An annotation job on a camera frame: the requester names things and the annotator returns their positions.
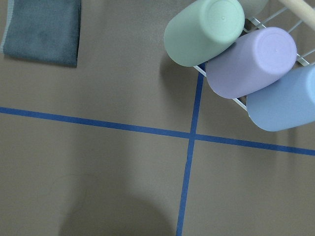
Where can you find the green plastic cup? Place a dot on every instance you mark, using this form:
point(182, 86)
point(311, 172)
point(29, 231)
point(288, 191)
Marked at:
point(203, 30)

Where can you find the folded grey cloth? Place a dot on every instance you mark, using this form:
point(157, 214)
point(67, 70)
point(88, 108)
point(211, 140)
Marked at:
point(43, 30)

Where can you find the blue plastic cup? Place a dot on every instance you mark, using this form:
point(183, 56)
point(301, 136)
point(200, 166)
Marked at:
point(287, 103)

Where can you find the white cup rack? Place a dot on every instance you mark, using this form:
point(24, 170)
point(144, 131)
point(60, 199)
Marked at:
point(305, 14)

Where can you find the purple plastic cup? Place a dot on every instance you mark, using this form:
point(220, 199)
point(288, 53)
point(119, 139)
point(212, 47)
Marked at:
point(256, 60)

